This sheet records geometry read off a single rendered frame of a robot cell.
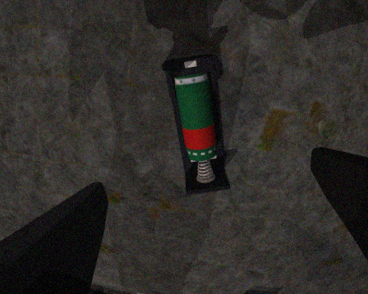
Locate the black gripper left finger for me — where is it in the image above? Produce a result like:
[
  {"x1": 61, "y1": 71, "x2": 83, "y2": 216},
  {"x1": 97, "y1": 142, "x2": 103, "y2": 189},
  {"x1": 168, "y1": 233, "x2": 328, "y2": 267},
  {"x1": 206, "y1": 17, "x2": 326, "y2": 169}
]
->
[{"x1": 0, "y1": 182, "x2": 109, "y2": 294}]

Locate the green battery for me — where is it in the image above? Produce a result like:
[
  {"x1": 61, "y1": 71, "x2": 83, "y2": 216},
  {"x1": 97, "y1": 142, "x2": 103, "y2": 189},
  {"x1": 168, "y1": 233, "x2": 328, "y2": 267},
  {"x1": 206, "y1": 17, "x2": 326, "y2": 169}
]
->
[{"x1": 174, "y1": 73, "x2": 217, "y2": 161}]

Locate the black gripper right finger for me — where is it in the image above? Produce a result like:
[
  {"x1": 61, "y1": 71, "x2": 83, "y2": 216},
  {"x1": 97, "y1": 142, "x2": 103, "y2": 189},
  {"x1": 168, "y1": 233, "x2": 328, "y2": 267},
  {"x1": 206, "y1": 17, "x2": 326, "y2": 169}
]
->
[{"x1": 311, "y1": 147, "x2": 368, "y2": 260}]

